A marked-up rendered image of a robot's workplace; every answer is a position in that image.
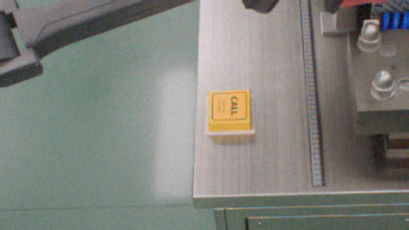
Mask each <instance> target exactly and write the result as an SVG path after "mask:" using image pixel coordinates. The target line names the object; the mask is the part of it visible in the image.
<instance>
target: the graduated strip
mask: <svg viewBox="0 0 409 230"><path fill-rule="evenodd" d="M299 4H300V23H301V33H302V41H303V60H304V69H305V88H306V97H307V116H308V125H309V152H310V161H311V180H312V187H327V184H326V177H325V161H324V153H323V138H322V130H321V114H320V99H319V83H318V76H317V59H316V52H315V36H314V29H313V13H312V5H311V0H299Z"/></svg>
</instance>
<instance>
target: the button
mask: <svg viewBox="0 0 409 230"><path fill-rule="evenodd" d="M208 126H209V130H210V131H250V130H251V98H250V90H249V89H242V90H226V91H210V93H209V112H208Z"/></svg>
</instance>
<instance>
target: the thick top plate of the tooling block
mask: <svg viewBox="0 0 409 230"><path fill-rule="evenodd" d="M361 32H362V31H348V36H347V53H346V58H347V69H348V76H349V81H350V92H351V108H352V114H353V126H354V131H355V134H390V133H409V29H383V30H380V34H381V36H382V37H381V42H382V44H381V47H380V49H379V50H378V51H375V52H373V53H365V52H363V51H361V50H360V49H359V48H358V39H359V35H360V33H361ZM381 69H388V70H390V71H391V72H392V74H393V81H395V86H394V89H395V94H394V96H393V98H392V99H389V100H387V101H379V100H377V99H374V98H373V97H372V95H371V94H370V87H371V86H372V82H373V80H374V79H375V75H376V74H377V73H378V71H380V70H381Z"/></svg>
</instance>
